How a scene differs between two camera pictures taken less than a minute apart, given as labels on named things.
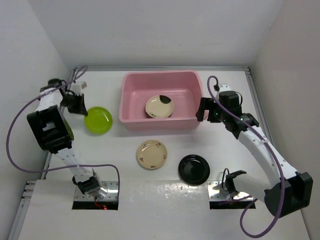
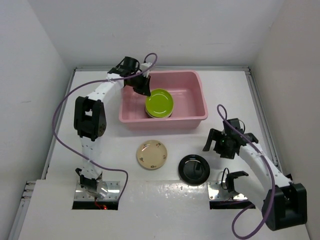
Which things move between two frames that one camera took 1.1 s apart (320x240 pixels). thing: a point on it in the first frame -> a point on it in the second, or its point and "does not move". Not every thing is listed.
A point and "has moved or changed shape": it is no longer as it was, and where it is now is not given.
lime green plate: [98, 120] has moved or changed shape
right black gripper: [206, 103] -> [215, 135]
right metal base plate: [216, 193] does not move
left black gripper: [80, 108] -> [144, 89]
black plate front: [194, 170] does not move
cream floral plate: [151, 154] does not move
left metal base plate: [111, 187] does not move
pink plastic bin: [183, 87] does not move
